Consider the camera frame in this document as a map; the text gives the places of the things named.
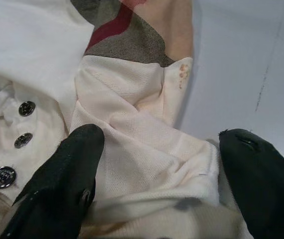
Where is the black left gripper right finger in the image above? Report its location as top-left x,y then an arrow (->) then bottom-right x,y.
218,128 -> 284,239

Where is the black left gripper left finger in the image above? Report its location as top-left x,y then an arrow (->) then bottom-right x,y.
0,123 -> 105,239

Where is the cream shirt with plaid lining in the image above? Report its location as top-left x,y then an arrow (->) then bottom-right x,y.
0,0 -> 249,239

